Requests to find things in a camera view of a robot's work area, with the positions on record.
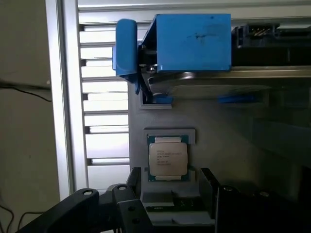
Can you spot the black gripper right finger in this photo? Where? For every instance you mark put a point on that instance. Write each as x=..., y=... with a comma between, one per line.
x=243, y=213

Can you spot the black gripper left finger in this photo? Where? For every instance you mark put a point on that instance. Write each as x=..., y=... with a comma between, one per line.
x=126, y=208

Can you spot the CPU with silver lid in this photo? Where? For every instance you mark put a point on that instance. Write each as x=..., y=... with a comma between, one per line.
x=167, y=157

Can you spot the grey plastic parts rack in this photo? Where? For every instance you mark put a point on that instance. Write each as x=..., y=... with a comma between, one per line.
x=218, y=136

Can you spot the silver hard disk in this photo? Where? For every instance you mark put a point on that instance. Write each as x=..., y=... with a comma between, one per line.
x=170, y=83

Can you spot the blue plastic disk carrier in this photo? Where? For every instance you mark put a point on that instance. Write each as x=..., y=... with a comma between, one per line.
x=194, y=41

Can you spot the aluminium table frame rail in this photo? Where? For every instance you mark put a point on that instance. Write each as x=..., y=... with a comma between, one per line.
x=70, y=97

